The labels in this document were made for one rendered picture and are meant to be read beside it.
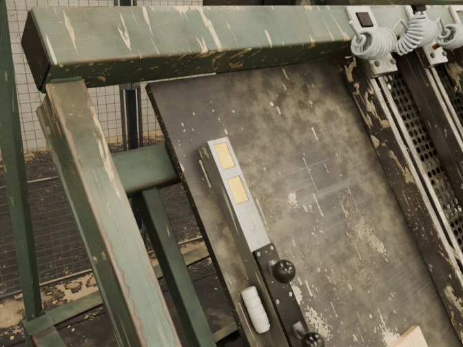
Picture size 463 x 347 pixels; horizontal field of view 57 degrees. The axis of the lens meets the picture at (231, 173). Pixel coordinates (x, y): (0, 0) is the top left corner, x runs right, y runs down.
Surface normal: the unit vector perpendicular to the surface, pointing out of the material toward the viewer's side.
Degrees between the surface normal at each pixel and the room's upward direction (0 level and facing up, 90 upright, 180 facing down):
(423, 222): 90
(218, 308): 0
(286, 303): 51
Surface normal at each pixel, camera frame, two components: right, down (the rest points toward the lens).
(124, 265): 0.53, -0.30
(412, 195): -0.76, 0.24
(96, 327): 0.04, -0.91
